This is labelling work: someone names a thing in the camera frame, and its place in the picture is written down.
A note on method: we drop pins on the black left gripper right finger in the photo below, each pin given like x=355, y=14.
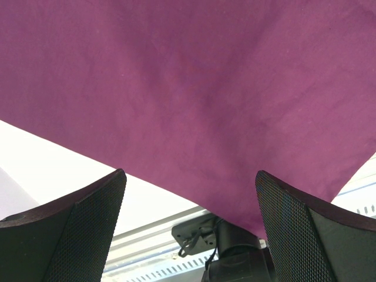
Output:
x=313, y=240

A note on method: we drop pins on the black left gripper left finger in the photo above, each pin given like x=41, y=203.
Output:
x=67, y=239

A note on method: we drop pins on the purple cloth drape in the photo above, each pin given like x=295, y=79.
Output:
x=197, y=96

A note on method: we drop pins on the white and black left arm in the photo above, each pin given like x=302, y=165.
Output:
x=239, y=256

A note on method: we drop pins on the aluminium mounting rail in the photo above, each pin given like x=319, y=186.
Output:
x=126, y=246

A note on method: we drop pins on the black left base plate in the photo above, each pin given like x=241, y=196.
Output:
x=196, y=235

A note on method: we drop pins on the white slotted cable duct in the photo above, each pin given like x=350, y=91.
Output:
x=164, y=264

